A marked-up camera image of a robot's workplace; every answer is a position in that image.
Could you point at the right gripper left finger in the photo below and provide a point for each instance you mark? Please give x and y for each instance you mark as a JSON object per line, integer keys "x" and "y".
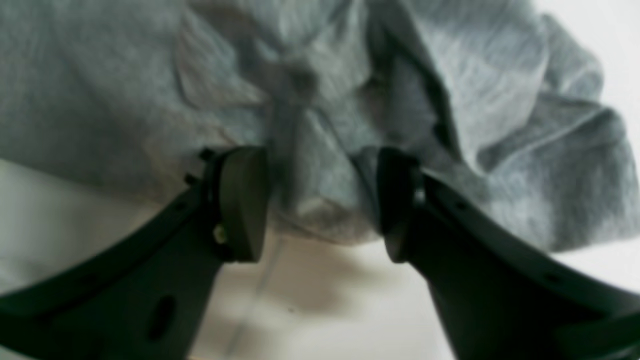
{"x": 145, "y": 298}

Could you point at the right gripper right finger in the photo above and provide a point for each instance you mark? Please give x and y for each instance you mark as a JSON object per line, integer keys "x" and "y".
{"x": 497, "y": 298}

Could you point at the grey t-shirt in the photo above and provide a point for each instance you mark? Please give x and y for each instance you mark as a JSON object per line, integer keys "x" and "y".
{"x": 494, "y": 97}

